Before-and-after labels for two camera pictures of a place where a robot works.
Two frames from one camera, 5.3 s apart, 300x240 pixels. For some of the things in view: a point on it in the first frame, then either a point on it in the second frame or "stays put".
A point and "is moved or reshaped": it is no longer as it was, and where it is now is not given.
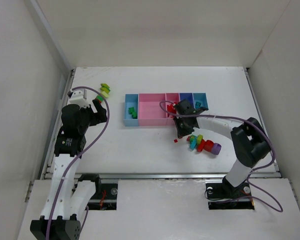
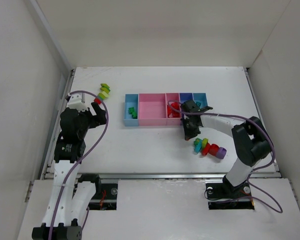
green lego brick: (131, 111) stays put
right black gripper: (186, 120) → (190, 124)
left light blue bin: (131, 110) stays put
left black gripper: (94, 115) stays put
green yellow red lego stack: (104, 90) stays put
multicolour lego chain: (201, 144) is moved or reshaped
